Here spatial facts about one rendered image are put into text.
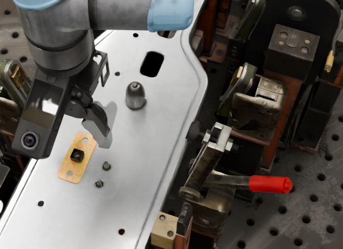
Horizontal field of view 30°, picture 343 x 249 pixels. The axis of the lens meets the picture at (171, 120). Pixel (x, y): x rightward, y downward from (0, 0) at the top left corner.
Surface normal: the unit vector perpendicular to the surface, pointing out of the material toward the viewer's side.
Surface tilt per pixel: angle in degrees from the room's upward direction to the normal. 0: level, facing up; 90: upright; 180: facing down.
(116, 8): 60
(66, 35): 89
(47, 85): 30
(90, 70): 1
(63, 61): 89
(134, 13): 69
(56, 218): 0
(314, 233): 0
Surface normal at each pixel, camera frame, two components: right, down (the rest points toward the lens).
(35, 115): -0.19, -0.02
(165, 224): 0.02, -0.47
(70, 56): 0.42, 0.79
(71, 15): 0.00, 0.69
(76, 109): -0.33, 0.82
